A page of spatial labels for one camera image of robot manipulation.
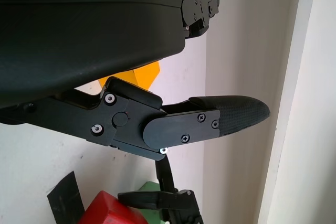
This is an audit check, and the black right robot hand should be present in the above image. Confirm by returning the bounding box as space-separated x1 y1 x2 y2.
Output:
117 155 204 224

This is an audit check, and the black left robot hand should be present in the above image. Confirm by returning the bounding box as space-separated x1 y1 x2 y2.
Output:
0 0 271 162

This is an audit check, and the green wooden cube block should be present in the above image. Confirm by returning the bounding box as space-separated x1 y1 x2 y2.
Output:
136 180 171 224

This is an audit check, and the yellow wooden cube block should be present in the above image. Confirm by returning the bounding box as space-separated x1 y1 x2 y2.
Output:
98 61 161 91

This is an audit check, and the red wooden cube block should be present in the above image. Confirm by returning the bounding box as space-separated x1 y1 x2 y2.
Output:
77 191 148 224

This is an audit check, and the black tape strip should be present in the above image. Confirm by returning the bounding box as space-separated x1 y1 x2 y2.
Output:
47 171 86 224

